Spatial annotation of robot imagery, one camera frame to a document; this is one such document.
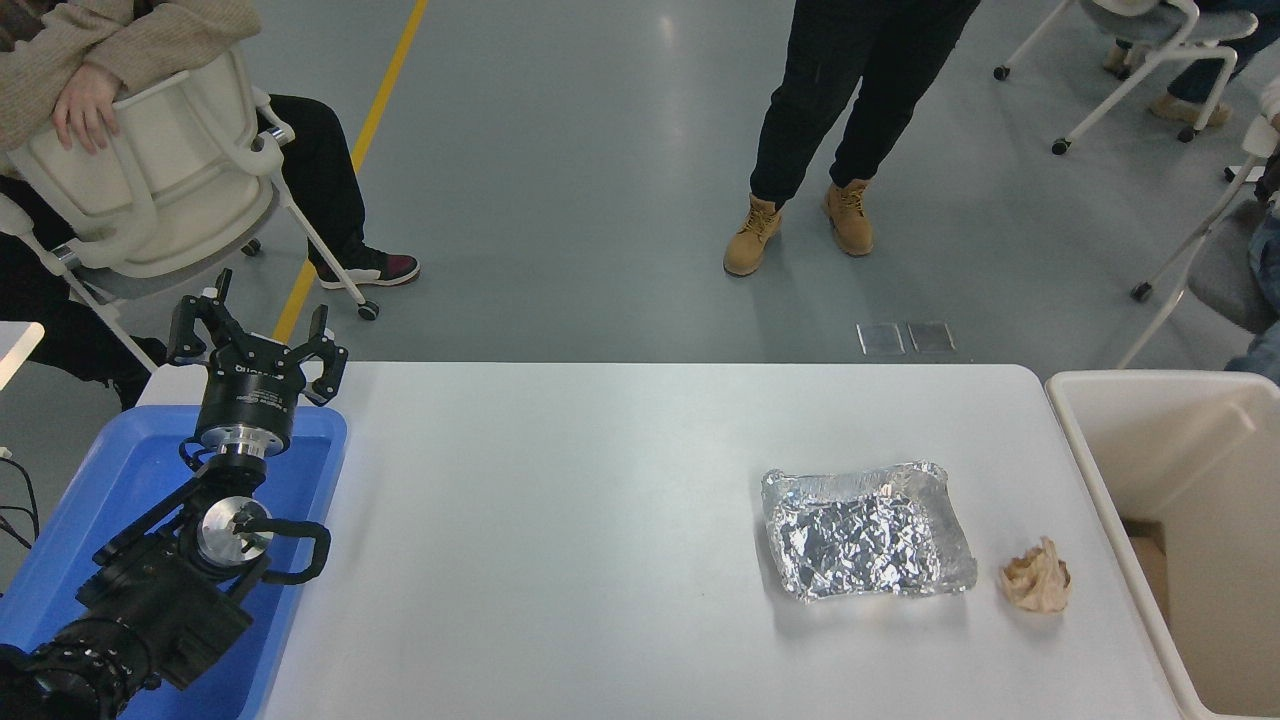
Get thin black cables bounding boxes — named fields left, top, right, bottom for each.
left=0, top=445, right=42, bottom=551

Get crumpled tan paper ball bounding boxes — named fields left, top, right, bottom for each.
left=1000, top=537, right=1073, bottom=614

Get brown cardboard piece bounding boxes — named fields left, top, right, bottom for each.
left=1120, top=520, right=1172, bottom=623

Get blue plastic tray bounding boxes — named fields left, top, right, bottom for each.
left=0, top=404, right=349, bottom=720

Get grey seat wheeled chair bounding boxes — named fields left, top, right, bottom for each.
left=1115, top=115, right=1280, bottom=373

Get small white side table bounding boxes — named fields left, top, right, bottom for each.
left=0, top=321, right=47, bottom=392

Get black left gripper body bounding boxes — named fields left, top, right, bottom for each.
left=195, top=343, right=307, bottom=434

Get white wheeled chair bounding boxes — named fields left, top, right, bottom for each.
left=995, top=0, right=1259, bottom=156

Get person's hand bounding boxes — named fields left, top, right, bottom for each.
left=52, top=64, right=124, bottom=155

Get person on wheeled chair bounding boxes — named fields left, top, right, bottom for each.
left=1103, top=0, right=1280, bottom=129

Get crumpled foil tray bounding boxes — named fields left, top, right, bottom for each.
left=761, top=460, right=979, bottom=604

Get seated person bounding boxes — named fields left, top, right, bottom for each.
left=0, top=0, right=422, bottom=411

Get white mesh-back chair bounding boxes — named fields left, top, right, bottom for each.
left=0, top=45, right=382, bottom=373

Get standing person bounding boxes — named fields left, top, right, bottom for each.
left=723, top=0, right=983, bottom=278

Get large pale bin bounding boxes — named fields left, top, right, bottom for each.
left=1046, top=372, right=1280, bottom=720

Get person beside bin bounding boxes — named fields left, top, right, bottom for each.
left=1225, top=80, right=1280, bottom=387

